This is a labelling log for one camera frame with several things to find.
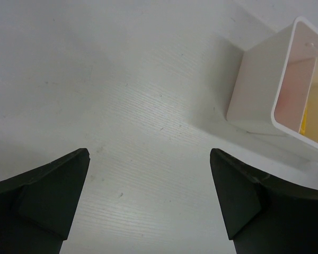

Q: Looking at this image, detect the long yellow lego brick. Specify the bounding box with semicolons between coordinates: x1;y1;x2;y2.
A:
299;106;307;135

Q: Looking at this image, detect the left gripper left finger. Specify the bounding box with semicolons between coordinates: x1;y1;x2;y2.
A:
0;148;90;253

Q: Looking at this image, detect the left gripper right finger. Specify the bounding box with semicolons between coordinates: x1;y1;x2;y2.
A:
210;148;318;253

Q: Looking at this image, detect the white three-compartment container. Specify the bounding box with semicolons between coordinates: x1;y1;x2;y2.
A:
226;17;318;162

